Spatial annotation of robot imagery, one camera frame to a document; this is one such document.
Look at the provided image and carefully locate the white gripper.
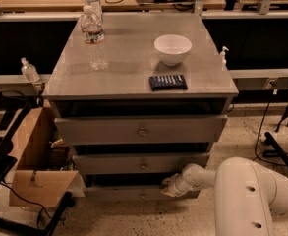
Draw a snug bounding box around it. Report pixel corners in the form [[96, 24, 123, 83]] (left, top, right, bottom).
[[160, 164, 205, 198]]

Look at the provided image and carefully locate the grey bottom drawer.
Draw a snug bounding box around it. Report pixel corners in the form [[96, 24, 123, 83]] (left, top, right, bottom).
[[84, 184, 201, 202]]

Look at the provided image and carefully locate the grey drawer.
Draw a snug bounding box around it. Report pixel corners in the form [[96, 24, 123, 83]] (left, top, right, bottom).
[[55, 115, 227, 145], [84, 184, 201, 202], [73, 152, 208, 175]]

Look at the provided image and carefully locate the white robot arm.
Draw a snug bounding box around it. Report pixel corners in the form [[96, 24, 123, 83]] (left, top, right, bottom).
[[161, 157, 288, 236]]

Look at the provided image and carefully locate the grey middle drawer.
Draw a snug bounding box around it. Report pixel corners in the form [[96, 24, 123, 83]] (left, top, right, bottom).
[[73, 152, 208, 175]]

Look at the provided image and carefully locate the grey drawer cabinet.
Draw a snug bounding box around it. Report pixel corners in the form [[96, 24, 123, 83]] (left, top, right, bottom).
[[43, 13, 238, 188]]

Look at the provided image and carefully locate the grey top drawer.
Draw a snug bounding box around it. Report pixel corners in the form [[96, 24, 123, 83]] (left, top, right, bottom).
[[55, 115, 227, 145]]

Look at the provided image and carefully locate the brown cardboard box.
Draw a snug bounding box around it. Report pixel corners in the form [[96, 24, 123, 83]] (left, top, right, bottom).
[[11, 107, 84, 207]]

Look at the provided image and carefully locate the black stand base right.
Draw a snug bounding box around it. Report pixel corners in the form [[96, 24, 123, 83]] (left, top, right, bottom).
[[262, 132, 288, 167]]

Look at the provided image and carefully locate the small white pump bottle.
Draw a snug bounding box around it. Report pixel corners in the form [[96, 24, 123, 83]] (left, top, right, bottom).
[[220, 46, 229, 65]]

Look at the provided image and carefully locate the white bowl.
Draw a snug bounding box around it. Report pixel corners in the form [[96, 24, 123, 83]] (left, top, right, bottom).
[[154, 34, 192, 66]]

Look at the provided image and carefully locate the clear front water bottle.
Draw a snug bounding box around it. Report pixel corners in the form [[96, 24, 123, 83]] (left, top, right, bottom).
[[80, 5, 108, 71]]

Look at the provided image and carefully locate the clear sanitizer bottle left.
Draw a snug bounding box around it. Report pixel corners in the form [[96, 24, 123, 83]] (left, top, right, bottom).
[[21, 57, 39, 83]]

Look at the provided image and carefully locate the black floor cable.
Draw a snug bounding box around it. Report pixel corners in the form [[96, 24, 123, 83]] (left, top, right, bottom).
[[253, 82, 288, 167]]

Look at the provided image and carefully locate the black stand frame left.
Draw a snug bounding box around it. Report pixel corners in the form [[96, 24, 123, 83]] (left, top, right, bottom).
[[0, 90, 75, 236]]

